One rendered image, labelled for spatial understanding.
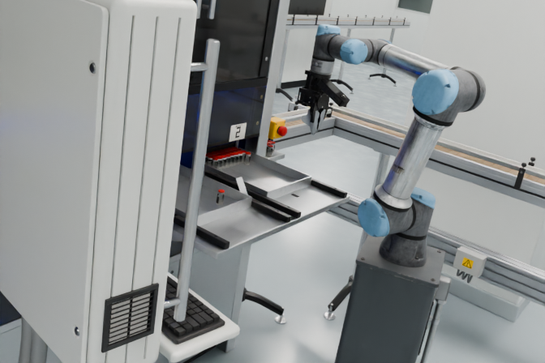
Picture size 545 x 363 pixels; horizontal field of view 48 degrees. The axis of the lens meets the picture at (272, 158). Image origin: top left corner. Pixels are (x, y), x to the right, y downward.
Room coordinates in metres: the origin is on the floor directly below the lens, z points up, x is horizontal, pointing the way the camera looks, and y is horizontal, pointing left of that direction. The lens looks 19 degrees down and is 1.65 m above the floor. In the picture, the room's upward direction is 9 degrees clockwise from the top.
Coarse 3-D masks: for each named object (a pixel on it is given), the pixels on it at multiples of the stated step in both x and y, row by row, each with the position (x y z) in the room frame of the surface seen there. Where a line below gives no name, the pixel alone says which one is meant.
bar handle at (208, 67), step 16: (208, 48) 1.11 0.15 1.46; (192, 64) 1.08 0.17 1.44; (208, 64) 1.11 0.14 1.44; (208, 80) 1.11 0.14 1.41; (208, 96) 1.11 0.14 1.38; (208, 112) 1.11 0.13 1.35; (208, 128) 1.11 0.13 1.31; (192, 160) 1.11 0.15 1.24; (192, 176) 1.11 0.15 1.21; (192, 192) 1.11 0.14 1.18; (192, 208) 1.11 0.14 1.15; (192, 224) 1.11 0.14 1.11; (192, 240) 1.11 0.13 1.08; (192, 256) 1.11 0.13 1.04; (176, 304) 1.10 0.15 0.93; (176, 320) 1.11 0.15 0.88
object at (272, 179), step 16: (256, 160) 2.18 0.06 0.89; (272, 160) 2.15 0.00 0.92; (224, 176) 1.94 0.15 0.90; (240, 176) 2.02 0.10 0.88; (256, 176) 2.05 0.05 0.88; (272, 176) 2.07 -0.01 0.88; (288, 176) 2.10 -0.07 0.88; (304, 176) 2.06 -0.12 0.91; (272, 192) 1.86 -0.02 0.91; (288, 192) 1.93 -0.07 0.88
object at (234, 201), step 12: (180, 168) 1.94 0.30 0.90; (180, 180) 1.89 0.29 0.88; (204, 180) 1.88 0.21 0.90; (180, 192) 1.79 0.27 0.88; (204, 192) 1.82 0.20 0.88; (216, 192) 1.84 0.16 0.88; (228, 192) 1.82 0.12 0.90; (240, 192) 1.79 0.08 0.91; (180, 204) 1.70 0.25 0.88; (204, 204) 1.73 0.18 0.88; (216, 204) 1.74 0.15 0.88; (228, 204) 1.76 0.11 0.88; (240, 204) 1.72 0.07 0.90; (204, 216) 1.59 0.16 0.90; (216, 216) 1.63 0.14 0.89
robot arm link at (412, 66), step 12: (372, 48) 1.95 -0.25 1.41; (384, 48) 1.94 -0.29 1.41; (396, 48) 1.93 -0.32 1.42; (372, 60) 1.97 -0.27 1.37; (384, 60) 1.92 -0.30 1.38; (396, 60) 1.89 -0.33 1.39; (408, 60) 1.86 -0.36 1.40; (420, 60) 1.84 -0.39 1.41; (396, 72) 1.91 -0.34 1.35; (408, 72) 1.85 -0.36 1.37; (420, 72) 1.81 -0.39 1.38; (480, 84) 1.64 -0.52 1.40; (480, 96) 1.63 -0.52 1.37
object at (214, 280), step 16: (176, 256) 1.89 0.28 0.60; (208, 256) 2.04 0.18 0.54; (224, 256) 2.11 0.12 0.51; (176, 272) 1.90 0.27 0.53; (192, 272) 1.97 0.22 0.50; (208, 272) 2.05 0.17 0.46; (224, 272) 2.12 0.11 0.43; (192, 288) 1.98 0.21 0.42; (208, 288) 2.06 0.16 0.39; (224, 288) 2.14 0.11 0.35; (224, 304) 2.15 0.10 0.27; (16, 320) 1.40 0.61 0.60; (0, 336) 1.36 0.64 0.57; (16, 336) 1.40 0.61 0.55; (0, 352) 1.36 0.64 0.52; (16, 352) 1.40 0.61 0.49; (48, 352) 1.48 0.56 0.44; (160, 352) 1.87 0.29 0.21
